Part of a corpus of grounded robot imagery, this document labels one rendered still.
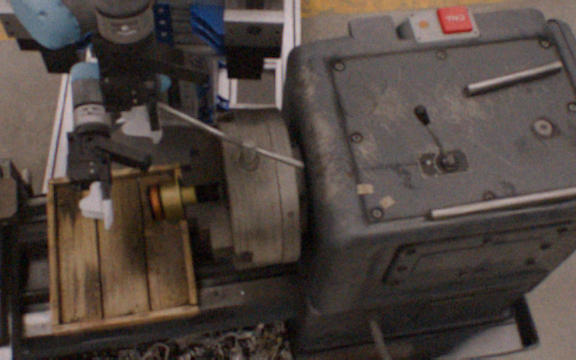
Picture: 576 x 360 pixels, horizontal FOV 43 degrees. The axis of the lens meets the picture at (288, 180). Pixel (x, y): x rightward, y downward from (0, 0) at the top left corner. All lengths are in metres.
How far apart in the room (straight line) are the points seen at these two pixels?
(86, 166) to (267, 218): 0.38
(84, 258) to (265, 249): 0.46
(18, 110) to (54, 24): 1.70
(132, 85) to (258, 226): 0.39
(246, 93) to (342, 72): 1.25
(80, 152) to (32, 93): 1.51
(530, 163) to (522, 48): 0.26
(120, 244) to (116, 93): 0.61
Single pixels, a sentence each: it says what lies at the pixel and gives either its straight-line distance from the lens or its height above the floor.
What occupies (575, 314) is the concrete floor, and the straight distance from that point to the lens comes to 2.76.
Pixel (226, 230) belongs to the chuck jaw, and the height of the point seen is 1.11.
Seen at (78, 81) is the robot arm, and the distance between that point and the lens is 1.57.
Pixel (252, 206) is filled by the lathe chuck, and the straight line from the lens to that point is 1.32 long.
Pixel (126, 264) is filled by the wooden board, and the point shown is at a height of 0.88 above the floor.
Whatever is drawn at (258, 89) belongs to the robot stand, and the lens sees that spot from 2.66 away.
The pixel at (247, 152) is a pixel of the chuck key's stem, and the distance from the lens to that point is 1.26.
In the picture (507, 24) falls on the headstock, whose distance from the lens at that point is 1.58.
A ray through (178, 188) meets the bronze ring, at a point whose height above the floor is 1.13.
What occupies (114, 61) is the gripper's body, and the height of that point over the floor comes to 1.53.
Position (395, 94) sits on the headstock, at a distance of 1.41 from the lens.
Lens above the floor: 2.39
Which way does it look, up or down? 62 degrees down
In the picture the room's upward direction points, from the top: 7 degrees clockwise
